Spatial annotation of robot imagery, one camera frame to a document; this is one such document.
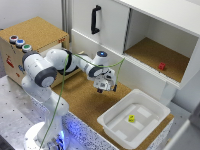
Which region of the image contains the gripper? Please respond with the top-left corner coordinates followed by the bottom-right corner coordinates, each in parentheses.
top-left (93, 73), bottom-right (118, 95)

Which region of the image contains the yellow block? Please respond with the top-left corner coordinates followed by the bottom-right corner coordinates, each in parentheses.
top-left (128, 114), bottom-right (137, 123)

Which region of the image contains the pink block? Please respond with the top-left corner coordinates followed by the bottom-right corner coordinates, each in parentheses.
top-left (157, 62), bottom-right (167, 71)

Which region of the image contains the white plastic box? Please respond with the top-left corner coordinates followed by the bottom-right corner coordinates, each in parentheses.
top-left (96, 88), bottom-right (172, 150)

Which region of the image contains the white sliding door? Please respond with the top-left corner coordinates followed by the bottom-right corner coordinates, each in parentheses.
top-left (71, 0), bottom-right (131, 55)

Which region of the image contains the white cabinet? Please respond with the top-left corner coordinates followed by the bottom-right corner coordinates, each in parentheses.
top-left (70, 0), bottom-right (200, 107)

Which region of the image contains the green button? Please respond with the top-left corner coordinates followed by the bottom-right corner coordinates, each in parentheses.
top-left (21, 43), bottom-right (33, 54)

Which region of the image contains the wooden drawer box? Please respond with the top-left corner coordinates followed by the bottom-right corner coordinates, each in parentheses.
top-left (0, 16), bottom-right (71, 89)

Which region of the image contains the blue button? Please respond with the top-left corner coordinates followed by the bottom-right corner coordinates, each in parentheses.
top-left (15, 38), bottom-right (26, 49)

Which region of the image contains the red button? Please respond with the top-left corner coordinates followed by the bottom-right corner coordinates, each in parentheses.
top-left (9, 34), bottom-right (19, 45)

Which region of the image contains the green cable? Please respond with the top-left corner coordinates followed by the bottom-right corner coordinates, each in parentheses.
top-left (38, 52), bottom-right (126, 150)

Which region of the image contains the black door handle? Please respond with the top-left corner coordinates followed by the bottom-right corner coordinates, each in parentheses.
top-left (90, 4), bottom-right (102, 35)

